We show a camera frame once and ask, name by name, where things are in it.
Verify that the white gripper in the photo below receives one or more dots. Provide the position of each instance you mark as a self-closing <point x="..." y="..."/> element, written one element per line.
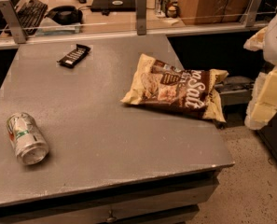
<point x="263" y="101"/>

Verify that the brown sea salt chip bag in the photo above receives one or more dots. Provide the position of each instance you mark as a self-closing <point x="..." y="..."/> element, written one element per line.
<point x="160" y="85"/>

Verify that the black rxbar chocolate bar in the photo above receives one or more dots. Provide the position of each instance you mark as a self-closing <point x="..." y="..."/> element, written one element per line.
<point x="75" y="56"/>

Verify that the grey side shelf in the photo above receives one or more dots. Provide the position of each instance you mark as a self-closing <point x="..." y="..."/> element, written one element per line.
<point x="235" y="90"/>

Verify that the brown cardboard box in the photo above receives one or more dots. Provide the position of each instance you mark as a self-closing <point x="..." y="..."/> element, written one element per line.
<point x="195" y="12"/>

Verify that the drink cans on desk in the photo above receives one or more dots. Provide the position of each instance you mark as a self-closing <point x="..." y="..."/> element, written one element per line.
<point x="166" y="8"/>

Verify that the black laptop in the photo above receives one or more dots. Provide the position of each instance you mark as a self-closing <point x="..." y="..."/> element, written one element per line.
<point x="112" y="5"/>

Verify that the grey desk drawer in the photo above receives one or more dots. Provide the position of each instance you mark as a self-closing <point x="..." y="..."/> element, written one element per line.
<point x="166" y="201"/>

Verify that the black headphones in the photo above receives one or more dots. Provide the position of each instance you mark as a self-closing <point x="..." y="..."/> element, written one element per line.
<point x="65" y="15"/>

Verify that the black keyboard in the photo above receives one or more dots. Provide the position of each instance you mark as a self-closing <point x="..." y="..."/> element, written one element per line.
<point x="31" y="14"/>

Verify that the silver soda can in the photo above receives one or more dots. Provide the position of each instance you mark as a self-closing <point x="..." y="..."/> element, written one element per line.
<point x="28" y="143"/>

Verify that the grey metal bracket right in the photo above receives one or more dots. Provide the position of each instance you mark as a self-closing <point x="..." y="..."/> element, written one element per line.
<point x="249" y="17"/>

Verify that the grey metal bracket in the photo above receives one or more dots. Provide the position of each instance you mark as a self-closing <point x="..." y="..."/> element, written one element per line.
<point x="249" y="17"/>
<point x="140" y="16"/>
<point x="13" y="22"/>

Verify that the grey metal bracket middle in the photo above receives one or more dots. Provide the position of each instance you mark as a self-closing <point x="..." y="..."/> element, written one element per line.
<point x="140" y="16"/>

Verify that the grey metal bracket left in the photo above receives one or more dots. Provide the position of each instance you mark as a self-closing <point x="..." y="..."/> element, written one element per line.
<point x="13" y="22"/>

